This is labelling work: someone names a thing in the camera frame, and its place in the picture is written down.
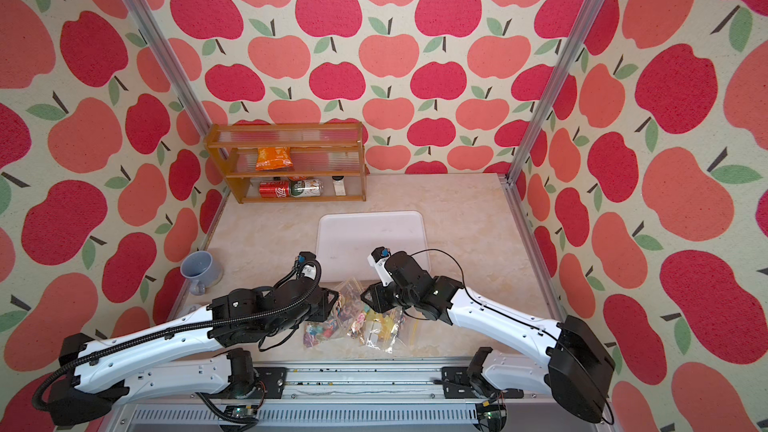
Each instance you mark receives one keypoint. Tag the red soda can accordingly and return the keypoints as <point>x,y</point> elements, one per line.
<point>275,189</point>

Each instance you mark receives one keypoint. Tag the grey blue mug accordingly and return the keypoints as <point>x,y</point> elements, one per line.
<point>202,271</point>

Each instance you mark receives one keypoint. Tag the aluminium corner post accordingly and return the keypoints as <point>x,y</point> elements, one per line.
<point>169,62</point>
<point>573,45</point>

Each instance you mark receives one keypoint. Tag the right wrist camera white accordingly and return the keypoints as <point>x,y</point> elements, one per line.
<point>377,259</point>

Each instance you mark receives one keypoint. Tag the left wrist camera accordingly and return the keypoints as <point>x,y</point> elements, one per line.
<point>305,265</point>

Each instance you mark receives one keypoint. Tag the wooden shelf rack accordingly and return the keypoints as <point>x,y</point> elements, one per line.
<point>311,162</point>

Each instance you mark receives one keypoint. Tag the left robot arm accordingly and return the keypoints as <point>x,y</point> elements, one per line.
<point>202,353</point>

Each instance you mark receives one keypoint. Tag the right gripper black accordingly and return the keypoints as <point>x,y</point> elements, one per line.
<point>377,301</point>

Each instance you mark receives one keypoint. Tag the ziploc bag of small candies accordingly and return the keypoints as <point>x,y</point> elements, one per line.
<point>357,316</point>

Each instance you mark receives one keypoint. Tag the left aluminium corner post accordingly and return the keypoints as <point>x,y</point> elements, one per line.
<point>169,62</point>

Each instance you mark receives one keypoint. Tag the orange snack bag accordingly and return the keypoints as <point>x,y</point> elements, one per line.
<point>273,158</point>

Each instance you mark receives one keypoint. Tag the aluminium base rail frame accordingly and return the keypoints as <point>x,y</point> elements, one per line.
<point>380,395</point>

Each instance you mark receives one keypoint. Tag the ziploc bag of yellow candies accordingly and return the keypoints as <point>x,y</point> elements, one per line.
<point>389,332</point>

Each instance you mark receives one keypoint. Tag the ziploc bag of colourful candies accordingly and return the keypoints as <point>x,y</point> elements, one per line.
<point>333,327</point>

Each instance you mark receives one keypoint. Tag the right aluminium corner post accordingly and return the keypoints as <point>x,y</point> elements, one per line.
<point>573,45</point>

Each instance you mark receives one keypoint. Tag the green soda can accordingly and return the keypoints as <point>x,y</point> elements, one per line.
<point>306,188</point>

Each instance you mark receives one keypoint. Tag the small white bottle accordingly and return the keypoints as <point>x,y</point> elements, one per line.
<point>339,186</point>

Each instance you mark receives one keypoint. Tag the white plastic tray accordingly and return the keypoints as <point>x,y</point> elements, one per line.
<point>345,241</point>

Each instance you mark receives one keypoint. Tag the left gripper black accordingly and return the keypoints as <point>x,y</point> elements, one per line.
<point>325,303</point>

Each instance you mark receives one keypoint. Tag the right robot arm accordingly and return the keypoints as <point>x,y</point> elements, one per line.
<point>569,361</point>

